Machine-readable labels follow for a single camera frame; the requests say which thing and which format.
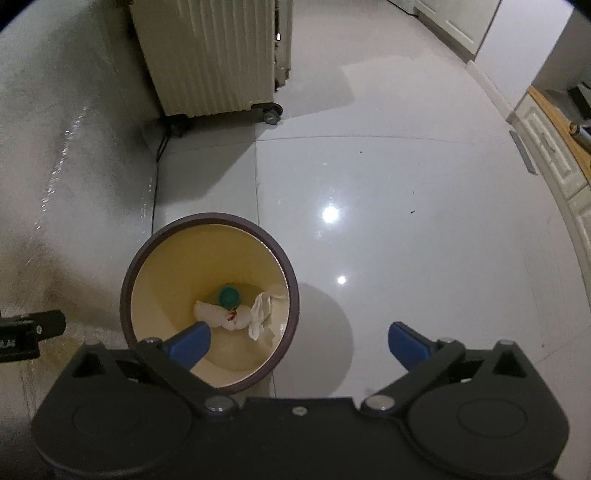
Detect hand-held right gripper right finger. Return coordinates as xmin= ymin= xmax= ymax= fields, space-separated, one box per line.
xmin=360 ymin=322 xmax=532 ymax=418

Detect black cable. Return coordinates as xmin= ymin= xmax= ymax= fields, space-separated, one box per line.
xmin=148 ymin=121 xmax=185 ymax=232

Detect wooden countertop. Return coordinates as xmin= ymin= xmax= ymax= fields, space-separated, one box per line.
xmin=529 ymin=85 xmax=591 ymax=185

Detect crumpled white paper red mark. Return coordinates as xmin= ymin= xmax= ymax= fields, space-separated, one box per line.
xmin=193 ymin=300 xmax=252 ymax=332

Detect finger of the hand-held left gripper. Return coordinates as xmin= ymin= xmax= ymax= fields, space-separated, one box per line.
xmin=0 ymin=309 xmax=66 ymax=360

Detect white tall kitchen cabinets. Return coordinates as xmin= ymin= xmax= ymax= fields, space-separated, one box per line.
xmin=388 ymin=0 xmax=502 ymax=61

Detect cream ribbed suitcase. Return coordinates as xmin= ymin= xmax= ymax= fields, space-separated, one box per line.
xmin=129 ymin=0 xmax=294 ymax=126

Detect yellow trash bin brown rim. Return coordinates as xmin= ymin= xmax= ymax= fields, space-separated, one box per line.
xmin=120 ymin=213 xmax=300 ymax=395

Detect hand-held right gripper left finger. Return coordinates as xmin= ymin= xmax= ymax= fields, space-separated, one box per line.
xmin=69 ymin=322 xmax=238 ymax=418

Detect grey metal strip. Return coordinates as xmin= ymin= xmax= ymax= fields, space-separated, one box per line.
xmin=509 ymin=130 xmax=537 ymax=175

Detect white tissue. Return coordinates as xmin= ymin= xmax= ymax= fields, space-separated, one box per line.
xmin=248 ymin=292 xmax=284 ymax=341

